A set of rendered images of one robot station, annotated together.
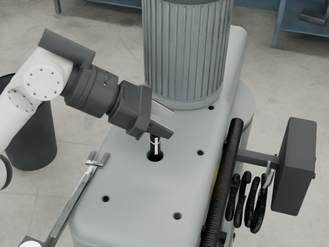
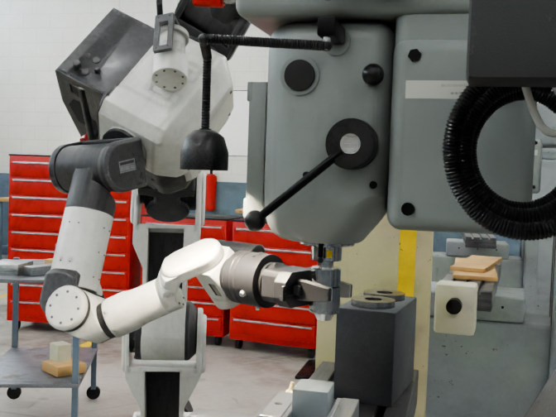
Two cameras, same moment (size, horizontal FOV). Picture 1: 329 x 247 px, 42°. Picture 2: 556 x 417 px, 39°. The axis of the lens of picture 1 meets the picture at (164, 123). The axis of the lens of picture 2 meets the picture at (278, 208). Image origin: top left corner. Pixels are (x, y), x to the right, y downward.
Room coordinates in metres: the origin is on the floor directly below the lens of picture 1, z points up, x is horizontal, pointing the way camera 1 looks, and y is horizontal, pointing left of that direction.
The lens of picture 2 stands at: (0.50, -1.17, 1.42)
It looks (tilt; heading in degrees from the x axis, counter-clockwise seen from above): 3 degrees down; 88
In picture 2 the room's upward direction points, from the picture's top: 2 degrees clockwise
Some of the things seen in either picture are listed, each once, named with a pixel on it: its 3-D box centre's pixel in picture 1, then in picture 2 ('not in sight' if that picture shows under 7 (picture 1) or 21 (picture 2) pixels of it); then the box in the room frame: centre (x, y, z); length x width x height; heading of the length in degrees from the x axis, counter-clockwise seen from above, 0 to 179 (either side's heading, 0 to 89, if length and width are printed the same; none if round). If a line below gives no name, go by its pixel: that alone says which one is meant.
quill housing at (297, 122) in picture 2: not in sight; (333, 136); (0.62, 0.02, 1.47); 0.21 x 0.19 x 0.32; 74
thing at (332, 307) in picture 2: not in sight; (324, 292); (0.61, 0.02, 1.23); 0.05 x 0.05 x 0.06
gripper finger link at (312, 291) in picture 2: not in sight; (312, 292); (0.59, 0.00, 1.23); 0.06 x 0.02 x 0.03; 139
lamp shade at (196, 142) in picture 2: not in sight; (204, 149); (0.42, 0.00, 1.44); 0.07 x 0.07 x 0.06
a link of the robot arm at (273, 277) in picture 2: not in sight; (279, 284); (0.54, 0.08, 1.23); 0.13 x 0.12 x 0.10; 49
